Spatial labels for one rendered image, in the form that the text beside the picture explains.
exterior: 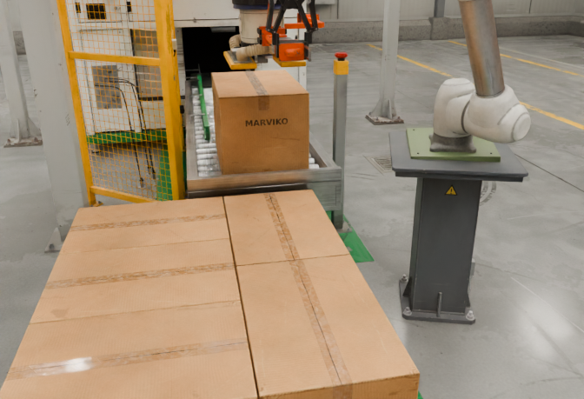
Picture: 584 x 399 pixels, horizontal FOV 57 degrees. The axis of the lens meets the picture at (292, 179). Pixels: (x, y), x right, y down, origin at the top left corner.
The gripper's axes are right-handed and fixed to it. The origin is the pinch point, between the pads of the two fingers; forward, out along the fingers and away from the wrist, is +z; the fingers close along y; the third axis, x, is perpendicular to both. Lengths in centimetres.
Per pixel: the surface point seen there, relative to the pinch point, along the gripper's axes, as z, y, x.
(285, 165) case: 63, -10, -69
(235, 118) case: 39, 12, -69
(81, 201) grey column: 99, 96, -132
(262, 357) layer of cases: 70, 18, 51
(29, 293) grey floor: 125, 115, -82
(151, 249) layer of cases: 70, 48, -13
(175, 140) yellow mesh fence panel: 69, 41, -138
